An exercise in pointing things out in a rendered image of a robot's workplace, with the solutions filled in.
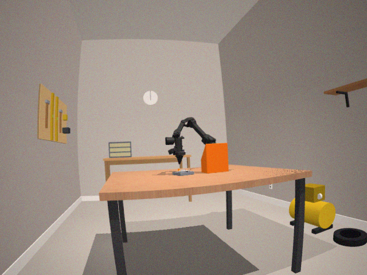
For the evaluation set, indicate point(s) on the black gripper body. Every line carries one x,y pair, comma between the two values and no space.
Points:
179,150

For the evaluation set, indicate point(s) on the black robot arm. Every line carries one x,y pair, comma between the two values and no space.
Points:
206,139

